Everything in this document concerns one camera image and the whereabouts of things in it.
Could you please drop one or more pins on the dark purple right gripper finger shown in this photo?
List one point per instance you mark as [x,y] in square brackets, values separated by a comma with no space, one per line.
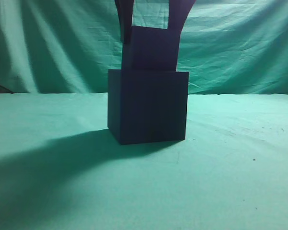
[125,11]

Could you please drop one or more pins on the dark blue cube block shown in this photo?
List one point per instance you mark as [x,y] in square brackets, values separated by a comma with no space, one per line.
[149,48]

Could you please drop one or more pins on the dark blue groove box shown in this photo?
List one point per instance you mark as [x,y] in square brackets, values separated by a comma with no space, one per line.
[147,106]

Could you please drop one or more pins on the green backdrop cloth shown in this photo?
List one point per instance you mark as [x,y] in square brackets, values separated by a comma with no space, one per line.
[68,46]

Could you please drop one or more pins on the green table cloth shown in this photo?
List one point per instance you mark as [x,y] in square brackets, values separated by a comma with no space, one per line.
[61,169]

